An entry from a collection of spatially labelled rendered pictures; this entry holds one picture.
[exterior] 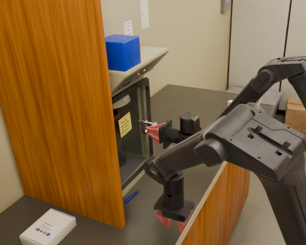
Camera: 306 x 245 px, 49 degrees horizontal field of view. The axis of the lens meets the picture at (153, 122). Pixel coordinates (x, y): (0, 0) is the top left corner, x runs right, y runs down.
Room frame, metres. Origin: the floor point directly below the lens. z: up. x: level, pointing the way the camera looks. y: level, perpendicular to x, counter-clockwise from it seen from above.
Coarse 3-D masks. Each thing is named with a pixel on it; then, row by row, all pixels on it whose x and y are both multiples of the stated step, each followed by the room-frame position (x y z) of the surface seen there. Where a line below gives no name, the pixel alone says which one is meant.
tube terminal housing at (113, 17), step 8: (104, 0) 1.13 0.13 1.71; (112, 0) 1.17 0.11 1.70; (120, 0) 1.21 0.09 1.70; (128, 0) 1.26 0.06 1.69; (136, 0) 1.31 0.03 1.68; (104, 8) 1.13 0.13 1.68; (112, 8) 1.16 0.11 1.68; (120, 8) 1.21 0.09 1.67; (128, 8) 1.25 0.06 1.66; (136, 8) 1.30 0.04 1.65; (104, 16) 1.12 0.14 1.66; (112, 16) 1.16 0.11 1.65; (120, 16) 1.20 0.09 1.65; (128, 16) 1.25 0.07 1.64; (136, 16) 1.30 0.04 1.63; (104, 24) 1.12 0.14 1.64; (112, 24) 1.16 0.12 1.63; (120, 24) 1.20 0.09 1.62; (136, 24) 1.30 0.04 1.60; (104, 32) 1.11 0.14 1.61; (112, 32) 1.15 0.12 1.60; (120, 32) 1.20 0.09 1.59; (136, 32) 1.29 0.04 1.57; (136, 80) 1.27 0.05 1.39; (112, 96) 1.12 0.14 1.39; (136, 176) 1.22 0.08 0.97
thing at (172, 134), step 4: (168, 120) 1.18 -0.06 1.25; (164, 124) 1.14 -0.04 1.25; (168, 124) 1.16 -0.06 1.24; (164, 128) 1.13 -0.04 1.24; (168, 128) 1.16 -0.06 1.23; (172, 128) 1.15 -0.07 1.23; (164, 132) 1.13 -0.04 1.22; (168, 132) 1.14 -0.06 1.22; (172, 132) 1.13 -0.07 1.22; (176, 132) 1.13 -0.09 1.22; (180, 132) 1.13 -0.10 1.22; (164, 136) 1.13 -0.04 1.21; (168, 136) 1.13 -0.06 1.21; (172, 136) 1.12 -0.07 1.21; (176, 136) 1.12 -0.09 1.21; (164, 140) 1.13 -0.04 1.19; (168, 140) 1.13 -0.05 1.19; (172, 140) 1.12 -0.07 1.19; (176, 140) 1.12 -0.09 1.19; (164, 144) 1.13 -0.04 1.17; (168, 144) 1.15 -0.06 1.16; (164, 148) 1.13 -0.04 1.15
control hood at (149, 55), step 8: (144, 48) 1.29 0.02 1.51; (152, 48) 1.28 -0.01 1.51; (160, 48) 1.27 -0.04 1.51; (168, 48) 1.27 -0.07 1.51; (144, 56) 1.17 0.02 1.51; (152, 56) 1.17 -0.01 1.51; (160, 56) 1.22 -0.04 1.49; (144, 64) 1.10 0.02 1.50; (152, 64) 1.22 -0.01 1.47; (112, 72) 1.02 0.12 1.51; (120, 72) 1.00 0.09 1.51; (128, 72) 1.01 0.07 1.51; (136, 72) 1.09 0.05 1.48; (144, 72) 1.23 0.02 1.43; (112, 80) 1.02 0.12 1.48; (120, 80) 1.00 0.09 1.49; (112, 88) 1.02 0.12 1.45
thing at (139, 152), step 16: (144, 80) 1.28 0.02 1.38; (128, 96) 1.18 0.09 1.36; (144, 96) 1.27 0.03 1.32; (144, 112) 1.27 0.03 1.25; (144, 128) 1.26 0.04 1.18; (128, 144) 1.15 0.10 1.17; (144, 144) 1.25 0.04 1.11; (128, 160) 1.14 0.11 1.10; (144, 160) 1.24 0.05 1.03; (128, 176) 1.13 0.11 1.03
